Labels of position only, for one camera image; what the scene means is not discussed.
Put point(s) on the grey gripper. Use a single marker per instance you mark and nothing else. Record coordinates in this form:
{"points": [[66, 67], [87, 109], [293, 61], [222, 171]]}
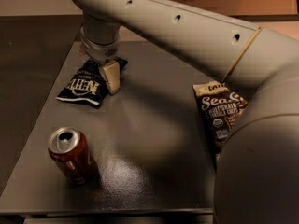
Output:
{"points": [[99, 51]]}

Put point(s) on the blue kettle chip bag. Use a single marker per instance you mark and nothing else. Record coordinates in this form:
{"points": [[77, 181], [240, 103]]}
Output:
{"points": [[87, 85]]}

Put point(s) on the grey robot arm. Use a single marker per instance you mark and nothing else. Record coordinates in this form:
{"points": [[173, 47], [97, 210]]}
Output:
{"points": [[257, 179]]}

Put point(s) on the red coke can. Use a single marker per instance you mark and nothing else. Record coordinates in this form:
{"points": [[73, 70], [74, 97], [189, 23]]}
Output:
{"points": [[69, 149]]}

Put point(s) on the brown sea salt chip bag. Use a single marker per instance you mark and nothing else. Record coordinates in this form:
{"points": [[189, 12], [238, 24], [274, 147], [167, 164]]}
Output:
{"points": [[220, 108]]}

